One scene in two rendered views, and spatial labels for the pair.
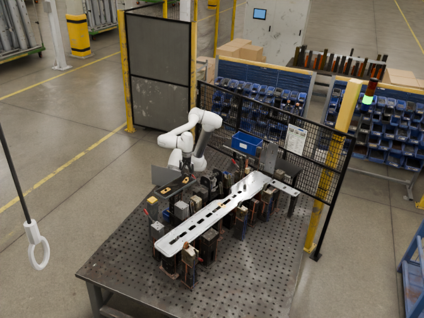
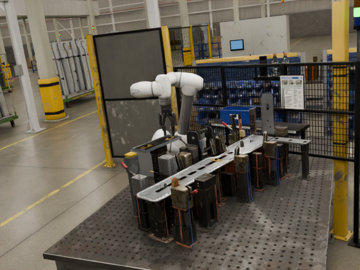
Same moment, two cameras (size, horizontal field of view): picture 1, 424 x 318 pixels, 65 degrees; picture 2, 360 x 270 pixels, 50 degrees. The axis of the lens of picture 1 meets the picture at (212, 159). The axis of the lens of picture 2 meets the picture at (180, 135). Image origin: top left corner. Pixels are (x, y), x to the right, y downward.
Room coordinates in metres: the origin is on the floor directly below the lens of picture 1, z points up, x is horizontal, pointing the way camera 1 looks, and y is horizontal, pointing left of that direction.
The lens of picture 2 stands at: (-0.38, -0.07, 1.91)
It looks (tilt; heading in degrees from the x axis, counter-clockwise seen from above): 15 degrees down; 4
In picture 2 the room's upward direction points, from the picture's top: 6 degrees counter-clockwise
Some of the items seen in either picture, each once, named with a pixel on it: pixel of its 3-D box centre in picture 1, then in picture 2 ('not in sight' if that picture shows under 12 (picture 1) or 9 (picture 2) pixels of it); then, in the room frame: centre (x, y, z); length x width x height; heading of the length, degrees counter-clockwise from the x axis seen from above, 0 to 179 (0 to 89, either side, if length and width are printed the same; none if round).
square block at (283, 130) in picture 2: (276, 185); (282, 148); (2.73, -0.68, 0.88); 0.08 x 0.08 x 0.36; 51
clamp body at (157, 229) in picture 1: (158, 241); (142, 202); (1.88, 0.38, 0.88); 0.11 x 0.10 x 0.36; 51
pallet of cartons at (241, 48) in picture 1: (241, 69); not in sight; (7.58, -0.52, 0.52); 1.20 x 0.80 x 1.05; 157
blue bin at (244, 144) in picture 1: (247, 143); (238, 114); (3.19, -0.37, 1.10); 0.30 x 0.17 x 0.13; 58
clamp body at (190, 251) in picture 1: (190, 266); (184, 215); (1.66, 0.11, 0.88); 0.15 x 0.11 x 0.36; 51
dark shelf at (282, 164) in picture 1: (260, 156); (256, 125); (3.06, -0.52, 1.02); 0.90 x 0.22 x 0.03; 51
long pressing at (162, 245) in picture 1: (221, 207); (215, 161); (2.22, -0.11, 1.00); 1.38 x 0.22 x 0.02; 141
